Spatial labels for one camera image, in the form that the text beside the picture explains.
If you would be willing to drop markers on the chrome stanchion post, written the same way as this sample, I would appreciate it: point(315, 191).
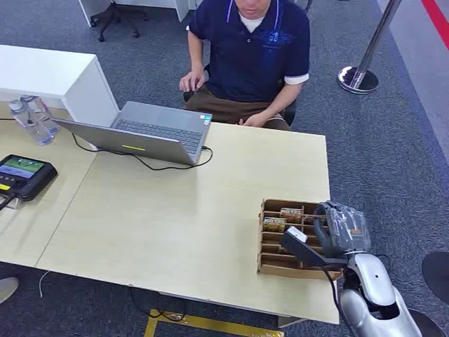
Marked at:
point(358, 81)

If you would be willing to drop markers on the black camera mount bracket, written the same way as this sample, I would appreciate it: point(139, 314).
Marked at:
point(309, 255)

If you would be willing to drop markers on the person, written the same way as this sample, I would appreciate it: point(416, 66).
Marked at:
point(252, 56)

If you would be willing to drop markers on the person's left hand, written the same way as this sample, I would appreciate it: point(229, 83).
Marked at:
point(253, 121)

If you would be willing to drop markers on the person's hand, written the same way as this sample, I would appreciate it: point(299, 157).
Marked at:
point(253, 121)
point(192, 82)

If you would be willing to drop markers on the white rounded floor object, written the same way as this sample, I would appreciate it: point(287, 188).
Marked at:
point(7, 288)

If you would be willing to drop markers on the person's right forearm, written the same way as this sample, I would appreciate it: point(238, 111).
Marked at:
point(195, 53)

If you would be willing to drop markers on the white desk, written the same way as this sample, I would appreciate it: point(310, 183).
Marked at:
point(179, 7)

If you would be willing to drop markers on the yellow floor tape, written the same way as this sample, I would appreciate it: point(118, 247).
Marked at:
point(210, 324)

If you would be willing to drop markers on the cardboard slotted organizer box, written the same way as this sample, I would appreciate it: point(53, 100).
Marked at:
point(277, 272)

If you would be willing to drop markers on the silver laptop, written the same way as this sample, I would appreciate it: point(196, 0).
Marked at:
point(158, 126)

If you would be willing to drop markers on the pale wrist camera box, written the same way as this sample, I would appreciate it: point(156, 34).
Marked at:
point(297, 234)

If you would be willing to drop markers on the black swivel chair base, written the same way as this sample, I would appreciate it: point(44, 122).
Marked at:
point(115, 13)

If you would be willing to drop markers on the person's right hand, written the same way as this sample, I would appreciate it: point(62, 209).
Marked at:
point(192, 82)

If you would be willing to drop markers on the white cabinet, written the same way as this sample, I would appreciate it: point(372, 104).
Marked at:
point(45, 72)

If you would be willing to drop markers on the black round floor base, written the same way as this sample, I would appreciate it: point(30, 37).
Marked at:
point(438, 276)
point(429, 325)

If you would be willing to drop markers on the clear plastic water bottle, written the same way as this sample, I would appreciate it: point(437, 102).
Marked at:
point(29, 126)
point(44, 114)

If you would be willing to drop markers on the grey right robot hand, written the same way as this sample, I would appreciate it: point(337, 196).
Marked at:
point(345, 230)

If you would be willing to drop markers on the person's left forearm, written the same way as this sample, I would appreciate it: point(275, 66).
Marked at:
point(284, 100)

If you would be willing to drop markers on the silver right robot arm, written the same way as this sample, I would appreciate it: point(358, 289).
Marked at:
point(371, 288)

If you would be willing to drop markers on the brown printed card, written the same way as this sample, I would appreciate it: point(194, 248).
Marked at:
point(291, 215)
point(274, 224)

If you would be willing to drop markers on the black tablet controller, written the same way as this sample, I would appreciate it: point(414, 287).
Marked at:
point(26, 176)

